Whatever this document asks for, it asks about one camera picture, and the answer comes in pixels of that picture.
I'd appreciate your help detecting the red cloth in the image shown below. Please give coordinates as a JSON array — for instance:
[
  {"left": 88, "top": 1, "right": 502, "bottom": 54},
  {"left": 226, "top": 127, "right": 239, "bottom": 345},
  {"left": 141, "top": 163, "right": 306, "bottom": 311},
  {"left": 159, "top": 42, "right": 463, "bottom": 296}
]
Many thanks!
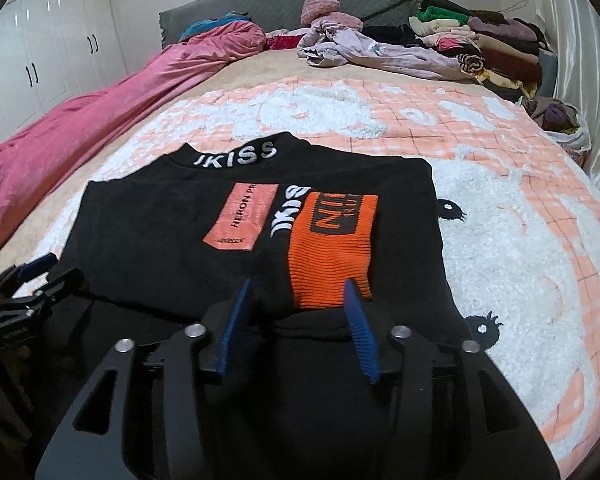
[{"left": 266, "top": 30, "right": 311, "bottom": 51}]

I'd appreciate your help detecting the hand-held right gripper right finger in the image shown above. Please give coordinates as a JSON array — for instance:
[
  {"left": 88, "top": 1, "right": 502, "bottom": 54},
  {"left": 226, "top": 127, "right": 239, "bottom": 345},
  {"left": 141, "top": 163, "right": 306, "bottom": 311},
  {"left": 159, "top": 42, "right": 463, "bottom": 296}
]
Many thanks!
[{"left": 342, "top": 279, "right": 556, "bottom": 480}]

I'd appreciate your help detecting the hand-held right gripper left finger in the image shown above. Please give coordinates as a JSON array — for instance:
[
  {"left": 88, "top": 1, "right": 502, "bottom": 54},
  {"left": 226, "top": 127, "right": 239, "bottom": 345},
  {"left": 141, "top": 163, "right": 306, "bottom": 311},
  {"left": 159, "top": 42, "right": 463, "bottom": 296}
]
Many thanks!
[{"left": 35, "top": 277, "right": 253, "bottom": 480}]

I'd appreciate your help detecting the white satin curtain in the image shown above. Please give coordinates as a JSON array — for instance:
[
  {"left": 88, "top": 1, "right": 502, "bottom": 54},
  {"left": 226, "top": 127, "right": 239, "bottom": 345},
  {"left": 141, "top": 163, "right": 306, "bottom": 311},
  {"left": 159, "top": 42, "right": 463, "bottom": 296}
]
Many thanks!
[{"left": 535, "top": 0, "right": 600, "bottom": 201}]

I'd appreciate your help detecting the pink plush garment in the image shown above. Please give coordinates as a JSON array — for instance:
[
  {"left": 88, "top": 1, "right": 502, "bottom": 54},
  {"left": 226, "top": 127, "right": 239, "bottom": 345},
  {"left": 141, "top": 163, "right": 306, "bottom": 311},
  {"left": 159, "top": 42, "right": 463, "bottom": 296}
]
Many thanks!
[{"left": 312, "top": 10, "right": 363, "bottom": 31}]

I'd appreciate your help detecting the white bag of clothes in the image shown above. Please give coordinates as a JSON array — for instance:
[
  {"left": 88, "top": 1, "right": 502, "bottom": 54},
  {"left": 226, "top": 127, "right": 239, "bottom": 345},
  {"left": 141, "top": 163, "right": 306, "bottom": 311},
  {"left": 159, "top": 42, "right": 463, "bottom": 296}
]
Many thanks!
[{"left": 530, "top": 97, "right": 593, "bottom": 161}]

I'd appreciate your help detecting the orange and white checked blanket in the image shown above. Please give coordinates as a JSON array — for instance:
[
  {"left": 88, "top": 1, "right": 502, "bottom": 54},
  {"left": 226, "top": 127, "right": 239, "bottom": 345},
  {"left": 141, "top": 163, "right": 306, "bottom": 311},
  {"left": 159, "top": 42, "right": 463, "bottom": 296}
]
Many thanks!
[{"left": 25, "top": 77, "right": 600, "bottom": 476}]

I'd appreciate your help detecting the black crumpled garment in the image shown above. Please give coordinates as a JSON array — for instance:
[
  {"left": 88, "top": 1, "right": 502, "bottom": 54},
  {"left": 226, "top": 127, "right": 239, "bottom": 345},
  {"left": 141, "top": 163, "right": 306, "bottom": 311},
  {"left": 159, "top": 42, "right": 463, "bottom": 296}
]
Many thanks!
[{"left": 365, "top": 25, "right": 421, "bottom": 47}]

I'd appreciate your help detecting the white wardrobe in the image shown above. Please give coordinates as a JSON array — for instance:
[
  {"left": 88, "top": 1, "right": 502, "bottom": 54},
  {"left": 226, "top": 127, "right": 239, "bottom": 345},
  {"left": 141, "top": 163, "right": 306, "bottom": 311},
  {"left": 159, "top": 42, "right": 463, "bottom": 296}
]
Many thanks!
[{"left": 0, "top": 0, "right": 128, "bottom": 133}]

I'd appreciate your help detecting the crumpled lilac garment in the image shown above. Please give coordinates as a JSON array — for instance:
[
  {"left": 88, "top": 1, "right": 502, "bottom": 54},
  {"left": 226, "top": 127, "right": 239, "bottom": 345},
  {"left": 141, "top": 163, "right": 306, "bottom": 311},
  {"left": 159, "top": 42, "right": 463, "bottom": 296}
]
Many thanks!
[{"left": 296, "top": 16, "right": 473, "bottom": 81}]

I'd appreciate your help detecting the blue cloth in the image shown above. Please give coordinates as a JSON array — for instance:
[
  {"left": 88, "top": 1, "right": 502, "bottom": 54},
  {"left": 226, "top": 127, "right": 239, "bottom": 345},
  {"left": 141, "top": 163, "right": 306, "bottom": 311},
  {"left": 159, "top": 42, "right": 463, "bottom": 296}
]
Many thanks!
[{"left": 179, "top": 11, "right": 253, "bottom": 42}]

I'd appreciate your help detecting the pink fluffy pillow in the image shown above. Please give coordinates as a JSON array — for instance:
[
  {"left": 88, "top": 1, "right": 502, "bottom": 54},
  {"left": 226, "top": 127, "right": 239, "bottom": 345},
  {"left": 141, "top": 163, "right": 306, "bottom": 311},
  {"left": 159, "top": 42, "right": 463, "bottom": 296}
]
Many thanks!
[{"left": 300, "top": 0, "right": 341, "bottom": 26}]

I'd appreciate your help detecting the black sweater with orange cuffs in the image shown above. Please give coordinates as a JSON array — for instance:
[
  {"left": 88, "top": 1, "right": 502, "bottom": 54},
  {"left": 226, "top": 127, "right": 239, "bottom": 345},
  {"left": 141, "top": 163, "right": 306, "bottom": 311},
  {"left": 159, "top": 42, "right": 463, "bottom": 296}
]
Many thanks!
[{"left": 27, "top": 131, "right": 473, "bottom": 480}]

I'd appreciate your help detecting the pink quilt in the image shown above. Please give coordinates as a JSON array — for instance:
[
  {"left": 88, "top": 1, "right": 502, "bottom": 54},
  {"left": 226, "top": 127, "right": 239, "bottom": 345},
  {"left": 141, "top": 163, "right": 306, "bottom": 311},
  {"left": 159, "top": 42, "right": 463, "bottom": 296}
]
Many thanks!
[{"left": 0, "top": 14, "right": 267, "bottom": 268}]

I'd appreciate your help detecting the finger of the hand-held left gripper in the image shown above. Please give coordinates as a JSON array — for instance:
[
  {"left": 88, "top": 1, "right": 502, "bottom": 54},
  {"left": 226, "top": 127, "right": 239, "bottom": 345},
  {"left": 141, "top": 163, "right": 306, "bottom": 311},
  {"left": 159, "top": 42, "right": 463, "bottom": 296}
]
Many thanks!
[
  {"left": 27, "top": 267, "right": 86, "bottom": 308},
  {"left": 12, "top": 252, "right": 58, "bottom": 286}
]

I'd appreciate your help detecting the grey padded headboard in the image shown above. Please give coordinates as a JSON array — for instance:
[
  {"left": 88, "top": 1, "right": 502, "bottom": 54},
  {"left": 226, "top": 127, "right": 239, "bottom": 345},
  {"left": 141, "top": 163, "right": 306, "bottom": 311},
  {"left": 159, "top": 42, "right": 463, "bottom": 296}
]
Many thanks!
[{"left": 158, "top": 0, "right": 421, "bottom": 43}]

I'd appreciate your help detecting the grey cushion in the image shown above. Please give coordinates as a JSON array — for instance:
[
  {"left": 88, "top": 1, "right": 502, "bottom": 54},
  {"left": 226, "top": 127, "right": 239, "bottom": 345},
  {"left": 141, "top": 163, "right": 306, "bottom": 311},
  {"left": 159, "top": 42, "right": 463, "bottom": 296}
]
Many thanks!
[{"left": 535, "top": 50, "right": 558, "bottom": 101}]

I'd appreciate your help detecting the pile of folded clothes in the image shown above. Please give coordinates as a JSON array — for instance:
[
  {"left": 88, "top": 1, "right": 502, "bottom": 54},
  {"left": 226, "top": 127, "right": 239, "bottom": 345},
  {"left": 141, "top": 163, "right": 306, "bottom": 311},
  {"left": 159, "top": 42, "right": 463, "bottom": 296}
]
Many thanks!
[{"left": 410, "top": 0, "right": 548, "bottom": 101}]

